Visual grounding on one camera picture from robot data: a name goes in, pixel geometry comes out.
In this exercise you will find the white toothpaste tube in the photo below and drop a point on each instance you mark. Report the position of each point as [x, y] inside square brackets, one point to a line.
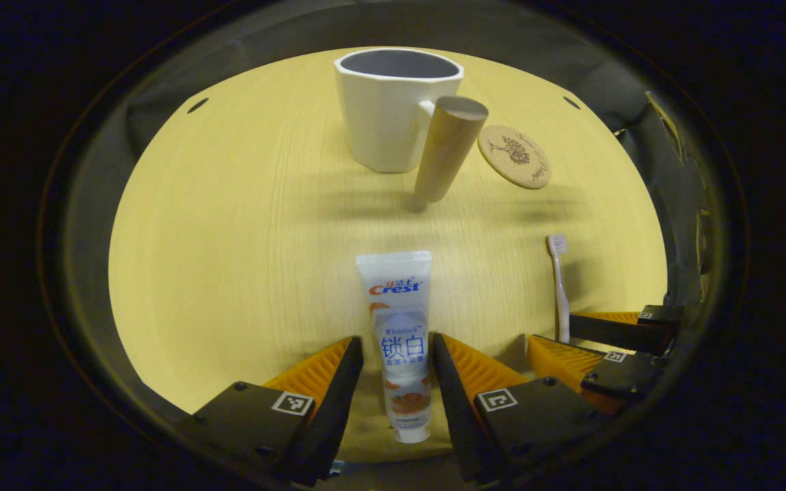
[400, 327]

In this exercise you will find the pink toothbrush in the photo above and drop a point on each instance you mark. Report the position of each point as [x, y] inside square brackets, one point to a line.
[561, 300]

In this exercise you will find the round cork coaster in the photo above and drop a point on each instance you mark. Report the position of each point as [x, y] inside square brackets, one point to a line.
[514, 157]

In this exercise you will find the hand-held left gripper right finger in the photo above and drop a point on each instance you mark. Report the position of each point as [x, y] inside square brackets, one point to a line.
[454, 416]

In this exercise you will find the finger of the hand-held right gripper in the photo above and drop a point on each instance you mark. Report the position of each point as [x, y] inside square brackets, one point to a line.
[628, 378]
[611, 331]

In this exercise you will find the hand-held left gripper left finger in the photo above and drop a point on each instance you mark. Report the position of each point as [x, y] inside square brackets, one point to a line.
[338, 409]

